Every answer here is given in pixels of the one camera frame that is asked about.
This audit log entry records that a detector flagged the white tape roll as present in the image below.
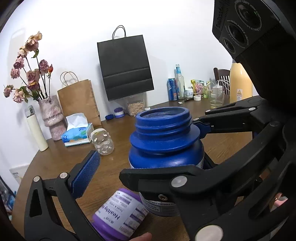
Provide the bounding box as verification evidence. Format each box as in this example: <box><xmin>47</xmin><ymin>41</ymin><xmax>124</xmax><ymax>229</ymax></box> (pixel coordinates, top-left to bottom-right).
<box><xmin>194</xmin><ymin>95</ymin><xmax>201</xmax><ymax>101</ymax></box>

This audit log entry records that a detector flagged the dried pink flower bouquet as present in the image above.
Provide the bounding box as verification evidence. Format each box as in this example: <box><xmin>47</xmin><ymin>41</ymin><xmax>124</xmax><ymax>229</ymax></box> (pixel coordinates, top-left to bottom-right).
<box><xmin>3</xmin><ymin>32</ymin><xmax>53</xmax><ymax>103</ymax></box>

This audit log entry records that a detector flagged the black camera box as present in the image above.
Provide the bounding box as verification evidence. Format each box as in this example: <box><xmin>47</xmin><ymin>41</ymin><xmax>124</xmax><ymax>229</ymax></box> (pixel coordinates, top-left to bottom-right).
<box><xmin>212</xmin><ymin>1</ymin><xmax>295</xmax><ymax>59</ymax></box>

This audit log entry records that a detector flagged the purple supplement bottle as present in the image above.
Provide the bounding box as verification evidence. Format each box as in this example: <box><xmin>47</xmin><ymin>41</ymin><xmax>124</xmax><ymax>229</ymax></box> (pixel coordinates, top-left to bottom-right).
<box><xmin>92</xmin><ymin>188</ymin><xmax>149</xmax><ymax>240</ymax></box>

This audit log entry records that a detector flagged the clear glass bottle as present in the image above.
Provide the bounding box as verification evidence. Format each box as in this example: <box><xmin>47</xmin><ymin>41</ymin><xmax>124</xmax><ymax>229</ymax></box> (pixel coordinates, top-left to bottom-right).
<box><xmin>175</xmin><ymin>64</ymin><xmax>186</xmax><ymax>99</ymax></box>

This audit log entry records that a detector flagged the clear jar of grains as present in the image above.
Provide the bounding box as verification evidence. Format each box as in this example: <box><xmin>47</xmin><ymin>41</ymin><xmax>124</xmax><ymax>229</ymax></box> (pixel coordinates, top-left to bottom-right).
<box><xmin>126</xmin><ymin>96</ymin><xmax>145</xmax><ymax>116</ymax></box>

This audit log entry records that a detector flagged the person's left hand thumb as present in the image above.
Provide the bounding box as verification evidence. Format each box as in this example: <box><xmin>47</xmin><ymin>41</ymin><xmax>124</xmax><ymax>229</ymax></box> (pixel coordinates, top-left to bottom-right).
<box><xmin>130</xmin><ymin>232</ymin><xmax>152</xmax><ymax>241</ymax></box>

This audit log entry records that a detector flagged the blue bottle lid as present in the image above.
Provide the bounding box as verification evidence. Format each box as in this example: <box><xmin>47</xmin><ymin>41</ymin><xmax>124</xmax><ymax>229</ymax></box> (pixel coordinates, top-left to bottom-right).
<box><xmin>105</xmin><ymin>114</ymin><xmax>114</xmax><ymax>121</ymax></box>

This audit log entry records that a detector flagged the black paper bag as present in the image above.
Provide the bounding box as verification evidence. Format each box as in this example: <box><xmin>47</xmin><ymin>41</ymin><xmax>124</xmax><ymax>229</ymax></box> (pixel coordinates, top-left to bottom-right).
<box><xmin>97</xmin><ymin>25</ymin><xmax>154</xmax><ymax>101</ymax></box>

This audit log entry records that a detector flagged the blue soda can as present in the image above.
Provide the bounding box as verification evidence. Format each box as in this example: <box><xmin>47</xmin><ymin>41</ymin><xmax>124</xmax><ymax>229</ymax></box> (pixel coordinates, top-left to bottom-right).
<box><xmin>166</xmin><ymin>78</ymin><xmax>178</xmax><ymax>101</ymax></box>

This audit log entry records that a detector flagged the clear plastic jar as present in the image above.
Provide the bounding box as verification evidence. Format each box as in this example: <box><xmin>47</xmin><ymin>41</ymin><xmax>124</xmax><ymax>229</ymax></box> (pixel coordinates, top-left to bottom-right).
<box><xmin>91</xmin><ymin>128</ymin><xmax>114</xmax><ymax>156</ymax></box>

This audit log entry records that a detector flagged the brown paper bag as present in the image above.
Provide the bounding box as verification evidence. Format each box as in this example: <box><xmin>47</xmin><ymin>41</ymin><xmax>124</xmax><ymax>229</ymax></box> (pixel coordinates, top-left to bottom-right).
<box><xmin>57</xmin><ymin>71</ymin><xmax>101</xmax><ymax>127</ymax></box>

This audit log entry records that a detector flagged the blue tissue box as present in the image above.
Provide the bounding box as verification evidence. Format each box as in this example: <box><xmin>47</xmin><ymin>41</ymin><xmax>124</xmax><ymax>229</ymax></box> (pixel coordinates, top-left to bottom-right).
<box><xmin>61</xmin><ymin>113</ymin><xmax>94</xmax><ymax>147</ymax></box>

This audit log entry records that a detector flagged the yellow thermos jug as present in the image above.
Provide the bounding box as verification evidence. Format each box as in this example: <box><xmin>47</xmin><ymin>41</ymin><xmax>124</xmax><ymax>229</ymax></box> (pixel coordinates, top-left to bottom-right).
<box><xmin>230</xmin><ymin>60</ymin><xmax>252</xmax><ymax>103</ymax></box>

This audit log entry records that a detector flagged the snack packet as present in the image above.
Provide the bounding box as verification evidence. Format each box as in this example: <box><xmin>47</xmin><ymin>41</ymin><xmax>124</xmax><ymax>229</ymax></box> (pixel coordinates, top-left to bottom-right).
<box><xmin>191</xmin><ymin>79</ymin><xmax>208</xmax><ymax>98</ymax></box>

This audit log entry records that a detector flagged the pink ceramic vase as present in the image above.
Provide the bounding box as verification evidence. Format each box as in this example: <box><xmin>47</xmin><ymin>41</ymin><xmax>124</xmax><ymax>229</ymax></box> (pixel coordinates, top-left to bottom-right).
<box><xmin>39</xmin><ymin>95</ymin><xmax>67</xmax><ymax>141</ymax></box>

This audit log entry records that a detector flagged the cream thermos bottle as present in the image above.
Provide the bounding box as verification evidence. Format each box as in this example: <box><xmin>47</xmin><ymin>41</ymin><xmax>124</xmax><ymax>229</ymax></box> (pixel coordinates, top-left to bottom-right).
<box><xmin>25</xmin><ymin>105</ymin><xmax>48</xmax><ymax>152</ymax></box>

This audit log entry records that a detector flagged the blue dog supplement bottle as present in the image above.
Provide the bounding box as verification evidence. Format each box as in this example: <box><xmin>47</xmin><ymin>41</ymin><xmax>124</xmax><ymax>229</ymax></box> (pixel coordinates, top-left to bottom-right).
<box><xmin>128</xmin><ymin>106</ymin><xmax>205</xmax><ymax>217</ymax></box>

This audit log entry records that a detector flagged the small purple white jar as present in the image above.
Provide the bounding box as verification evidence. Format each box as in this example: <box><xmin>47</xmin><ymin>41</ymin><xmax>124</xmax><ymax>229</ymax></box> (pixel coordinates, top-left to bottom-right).
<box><xmin>114</xmin><ymin>107</ymin><xmax>125</xmax><ymax>118</ymax></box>

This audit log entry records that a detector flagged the drinking glass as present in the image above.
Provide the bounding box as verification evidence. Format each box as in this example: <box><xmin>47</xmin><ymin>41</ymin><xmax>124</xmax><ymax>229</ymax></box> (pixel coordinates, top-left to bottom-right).
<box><xmin>209</xmin><ymin>91</ymin><xmax>225</xmax><ymax>109</ymax></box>

